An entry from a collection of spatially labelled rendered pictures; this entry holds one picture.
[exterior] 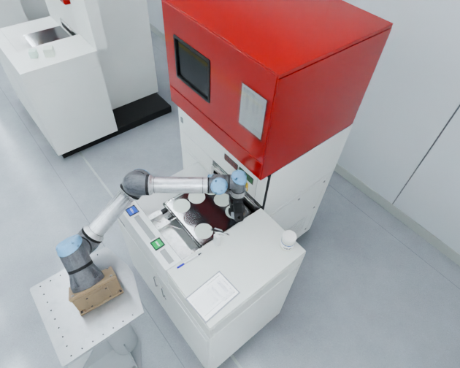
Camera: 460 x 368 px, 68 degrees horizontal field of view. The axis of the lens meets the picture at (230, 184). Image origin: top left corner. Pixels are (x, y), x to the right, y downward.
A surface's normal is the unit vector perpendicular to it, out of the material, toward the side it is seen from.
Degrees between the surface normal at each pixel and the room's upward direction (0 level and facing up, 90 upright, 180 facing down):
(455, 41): 90
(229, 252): 0
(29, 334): 0
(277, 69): 0
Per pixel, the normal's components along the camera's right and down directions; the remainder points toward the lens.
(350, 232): 0.05, -0.65
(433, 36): -0.77, 0.46
